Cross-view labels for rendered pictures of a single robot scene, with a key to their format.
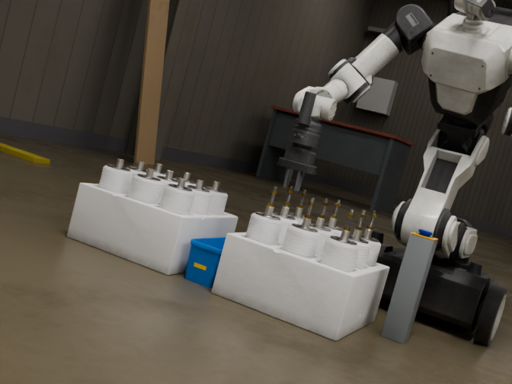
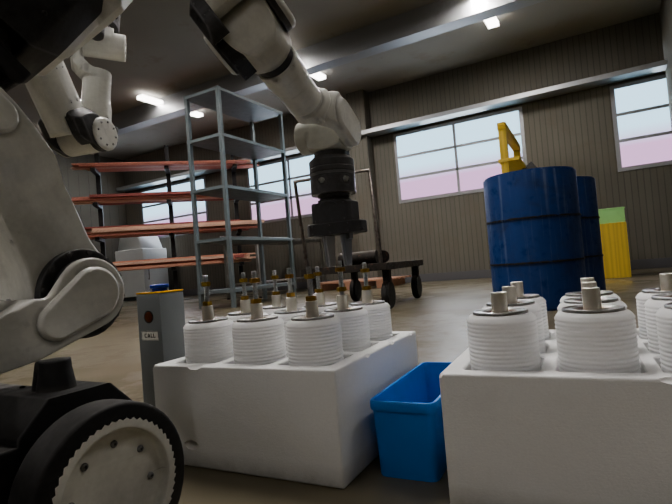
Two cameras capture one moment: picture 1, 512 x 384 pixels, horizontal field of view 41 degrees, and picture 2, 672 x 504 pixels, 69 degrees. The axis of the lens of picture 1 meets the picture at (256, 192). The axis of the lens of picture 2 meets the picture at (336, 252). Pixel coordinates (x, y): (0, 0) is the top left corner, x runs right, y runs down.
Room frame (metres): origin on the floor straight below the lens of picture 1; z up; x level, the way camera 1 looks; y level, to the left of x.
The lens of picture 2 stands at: (3.03, -0.05, 0.34)
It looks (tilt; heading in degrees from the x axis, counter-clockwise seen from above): 2 degrees up; 183
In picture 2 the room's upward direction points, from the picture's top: 5 degrees counter-clockwise
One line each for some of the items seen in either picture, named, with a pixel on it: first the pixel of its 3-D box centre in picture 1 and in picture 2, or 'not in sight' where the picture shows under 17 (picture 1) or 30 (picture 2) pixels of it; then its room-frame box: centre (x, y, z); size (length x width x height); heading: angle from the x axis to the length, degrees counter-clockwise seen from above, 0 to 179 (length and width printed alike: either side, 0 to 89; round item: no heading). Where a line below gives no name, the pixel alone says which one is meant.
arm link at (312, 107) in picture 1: (312, 113); (328, 148); (2.06, -0.10, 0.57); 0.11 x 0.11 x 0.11; 69
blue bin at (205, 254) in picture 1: (222, 260); (430, 412); (2.13, 0.04, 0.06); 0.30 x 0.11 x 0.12; 156
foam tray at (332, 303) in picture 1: (304, 279); (298, 390); (2.02, -0.21, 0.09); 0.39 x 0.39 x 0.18; 66
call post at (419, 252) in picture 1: (409, 287); (164, 363); (1.97, -0.50, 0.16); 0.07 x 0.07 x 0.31; 66
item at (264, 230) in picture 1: (259, 246); (371, 345); (1.97, -0.05, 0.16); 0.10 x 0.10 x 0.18
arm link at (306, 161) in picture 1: (301, 150); (334, 204); (2.07, -0.10, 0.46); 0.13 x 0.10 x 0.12; 64
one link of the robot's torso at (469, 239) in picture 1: (445, 237); not in sight; (2.59, -0.74, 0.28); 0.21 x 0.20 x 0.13; 153
